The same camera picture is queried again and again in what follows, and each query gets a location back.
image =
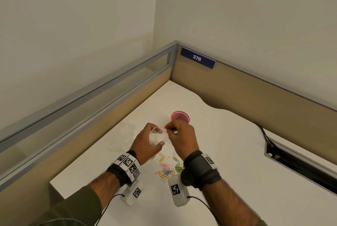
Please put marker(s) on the person's right hand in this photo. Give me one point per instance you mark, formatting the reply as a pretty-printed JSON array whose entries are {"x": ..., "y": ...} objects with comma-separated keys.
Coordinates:
[{"x": 184, "y": 139}]

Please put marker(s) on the person's left hand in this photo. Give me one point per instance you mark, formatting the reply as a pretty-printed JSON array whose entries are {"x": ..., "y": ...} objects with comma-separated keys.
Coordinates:
[{"x": 140, "y": 147}]

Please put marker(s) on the stack of clear plastic bags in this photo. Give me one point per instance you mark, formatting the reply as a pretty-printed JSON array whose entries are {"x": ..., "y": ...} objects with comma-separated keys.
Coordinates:
[{"x": 122, "y": 139}]

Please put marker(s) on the small clear plastic bag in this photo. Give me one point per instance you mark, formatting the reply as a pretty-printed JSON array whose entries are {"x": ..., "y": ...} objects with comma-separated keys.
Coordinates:
[{"x": 158, "y": 136}]

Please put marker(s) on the pile of coloured paper clips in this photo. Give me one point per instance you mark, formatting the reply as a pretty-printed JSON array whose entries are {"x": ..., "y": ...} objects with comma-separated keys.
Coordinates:
[{"x": 167, "y": 170}]

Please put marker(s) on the person's right forearm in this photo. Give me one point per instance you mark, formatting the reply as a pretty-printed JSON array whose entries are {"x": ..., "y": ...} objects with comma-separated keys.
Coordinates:
[{"x": 231, "y": 202}]

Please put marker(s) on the person's left forearm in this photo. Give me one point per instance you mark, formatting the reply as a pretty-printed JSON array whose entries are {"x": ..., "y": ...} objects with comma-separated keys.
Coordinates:
[{"x": 105, "y": 186}]

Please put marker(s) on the left wristband with marker tags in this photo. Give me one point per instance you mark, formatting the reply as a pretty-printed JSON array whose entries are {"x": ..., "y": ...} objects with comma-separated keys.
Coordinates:
[{"x": 129, "y": 165}]

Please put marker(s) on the red cup with paper label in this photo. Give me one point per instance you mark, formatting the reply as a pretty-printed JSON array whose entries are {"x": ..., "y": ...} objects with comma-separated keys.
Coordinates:
[{"x": 181, "y": 116}]

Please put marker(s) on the beige partition panel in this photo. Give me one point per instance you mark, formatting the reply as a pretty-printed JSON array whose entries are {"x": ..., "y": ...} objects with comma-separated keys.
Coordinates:
[{"x": 250, "y": 94}]

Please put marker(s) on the blue sign plate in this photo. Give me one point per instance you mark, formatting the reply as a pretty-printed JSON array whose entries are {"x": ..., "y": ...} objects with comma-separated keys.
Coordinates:
[{"x": 197, "y": 58}]

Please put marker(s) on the olive green sleeve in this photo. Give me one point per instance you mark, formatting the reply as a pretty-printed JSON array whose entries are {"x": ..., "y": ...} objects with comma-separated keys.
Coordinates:
[{"x": 68, "y": 210}]

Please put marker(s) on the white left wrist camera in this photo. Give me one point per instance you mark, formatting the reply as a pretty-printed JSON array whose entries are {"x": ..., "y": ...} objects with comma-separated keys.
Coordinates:
[{"x": 134, "y": 194}]

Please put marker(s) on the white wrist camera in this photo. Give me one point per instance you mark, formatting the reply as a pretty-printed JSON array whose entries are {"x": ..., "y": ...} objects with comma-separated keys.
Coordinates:
[
  {"x": 177, "y": 191},
  {"x": 134, "y": 194}
]

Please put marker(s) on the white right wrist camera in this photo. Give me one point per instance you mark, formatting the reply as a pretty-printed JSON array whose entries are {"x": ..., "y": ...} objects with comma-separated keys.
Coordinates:
[{"x": 177, "y": 191}]

